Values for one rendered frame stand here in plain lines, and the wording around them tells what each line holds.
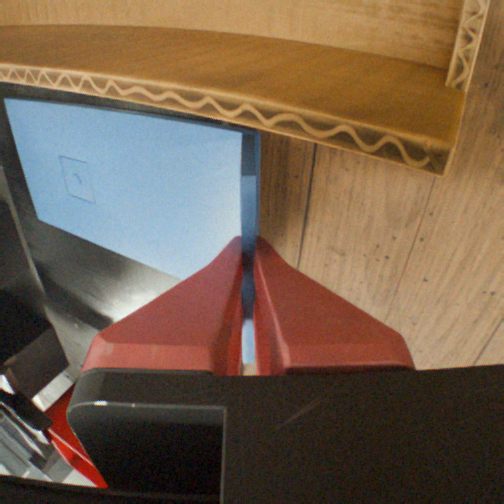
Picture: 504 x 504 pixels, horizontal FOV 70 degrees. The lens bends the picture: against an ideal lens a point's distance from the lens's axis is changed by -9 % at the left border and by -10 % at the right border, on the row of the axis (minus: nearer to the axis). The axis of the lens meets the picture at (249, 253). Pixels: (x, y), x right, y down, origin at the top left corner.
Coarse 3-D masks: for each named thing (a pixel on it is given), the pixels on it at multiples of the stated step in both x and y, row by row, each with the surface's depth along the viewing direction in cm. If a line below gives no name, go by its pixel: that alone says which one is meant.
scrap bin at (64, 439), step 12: (72, 384) 42; (60, 396) 41; (48, 408) 40; (60, 408) 40; (60, 420) 39; (60, 432) 38; (72, 432) 38; (60, 444) 43; (72, 444) 37; (72, 456) 46; (84, 456) 36; (84, 468) 45; (96, 480) 44
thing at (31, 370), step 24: (0, 216) 27; (0, 240) 28; (0, 264) 29; (24, 264) 31; (0, 288) 29; (0, 312) 37; (24, 312) 37; (0, 336) 34; (24, 336) 34; (48, 336) 36; (24, 360) 34; (48, 360) 37; (24, 384) 35; (48, 384) 38
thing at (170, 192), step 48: (48, 144) 17; (96, 144) 15; (144, 144) 14; (192, 144) 13; (240, 144) 12; (48, 192) 19; (96, 192) 17; (144, 192) 15; (192, 192) 14; (240, 192) 10; (96, 240) 19; (144, 240) 17; (192, 240) 15
